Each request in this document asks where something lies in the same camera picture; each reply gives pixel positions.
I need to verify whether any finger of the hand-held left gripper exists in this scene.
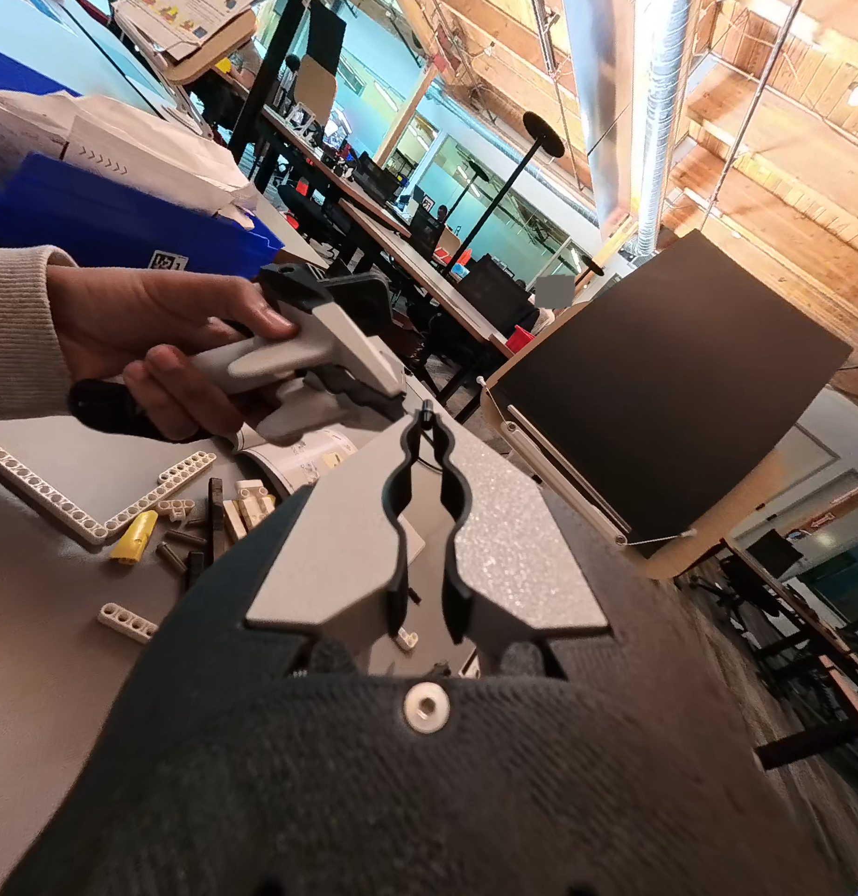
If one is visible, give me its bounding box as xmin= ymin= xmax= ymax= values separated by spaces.
xmin=254 ymin=380 xmax=403 ymax=443
xmin=310 ymin=307 xmax=408 ymax=402

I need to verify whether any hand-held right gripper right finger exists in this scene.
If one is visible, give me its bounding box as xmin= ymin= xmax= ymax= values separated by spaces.
xmin=435 ymin=414 xmax=609 ymax=663

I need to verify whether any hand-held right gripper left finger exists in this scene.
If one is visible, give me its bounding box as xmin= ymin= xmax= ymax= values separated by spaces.
xmin=246 ymin=413 xmax=431 ymax=667

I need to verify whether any person's left forearm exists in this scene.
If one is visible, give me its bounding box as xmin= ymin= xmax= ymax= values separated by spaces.
xmin=0 ymin=245 xmax=77 ymax=421

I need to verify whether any lego instruction booklet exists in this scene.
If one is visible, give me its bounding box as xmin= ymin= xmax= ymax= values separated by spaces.
xmin=229 ymin=426 xmax=430 ymax=561

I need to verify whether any white lego wing assembly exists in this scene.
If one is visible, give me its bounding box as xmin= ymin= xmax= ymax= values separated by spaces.
xmin=233 ymin=479 xmax=277 ymax=522

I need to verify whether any wide white lego beam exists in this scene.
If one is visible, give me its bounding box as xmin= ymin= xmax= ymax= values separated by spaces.
xmin=105 ymin=451 xmax=218 ymax=534

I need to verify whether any yellow lego panel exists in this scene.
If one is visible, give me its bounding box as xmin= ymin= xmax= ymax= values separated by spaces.
xmin=108 ymin=510 xmax=160 ymax=565

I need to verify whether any short white lego beam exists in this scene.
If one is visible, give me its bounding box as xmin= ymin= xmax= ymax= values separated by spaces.
xmin=97 ymin=601 xmax=159 ymax=644

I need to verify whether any long white lego beam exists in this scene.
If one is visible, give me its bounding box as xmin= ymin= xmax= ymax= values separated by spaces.
xmin=0 ymin=432 xmax=113 ymax=547

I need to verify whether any person's left hand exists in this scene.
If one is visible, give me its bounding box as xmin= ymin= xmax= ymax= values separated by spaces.
xmin=47 ymin=264 xmax=298 ymax=442

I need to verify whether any black panel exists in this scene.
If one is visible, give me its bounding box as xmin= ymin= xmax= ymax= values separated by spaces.
xmin=494 ymin=230 xmax=855 ymax=550

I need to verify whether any blue plastic bin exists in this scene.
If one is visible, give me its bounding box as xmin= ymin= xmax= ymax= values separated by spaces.
xmin=0 ymin=42 xmax=284 ymax=281

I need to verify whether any white paper packaging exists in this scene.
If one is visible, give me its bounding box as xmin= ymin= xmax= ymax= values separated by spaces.
xmin=0 ymin=90 xmax=258 ymax=218

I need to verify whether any black floor lamp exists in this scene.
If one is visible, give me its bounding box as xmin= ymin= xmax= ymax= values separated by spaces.
xmin=443 ymin=111 xmax=566 ymax=277

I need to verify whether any tan board with papers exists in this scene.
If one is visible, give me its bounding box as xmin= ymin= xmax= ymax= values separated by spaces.
xmin=113 ymin=0 xmax=258 ymax=86

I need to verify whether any black metal post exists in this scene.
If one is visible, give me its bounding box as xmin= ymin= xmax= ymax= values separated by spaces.
xmin=227 ymin=0 xmax=311 ymax=163

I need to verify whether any slim silver air duct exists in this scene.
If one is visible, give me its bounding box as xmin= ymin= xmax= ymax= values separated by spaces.
xmin=632 ymin=0 xmax=690 ymax=261

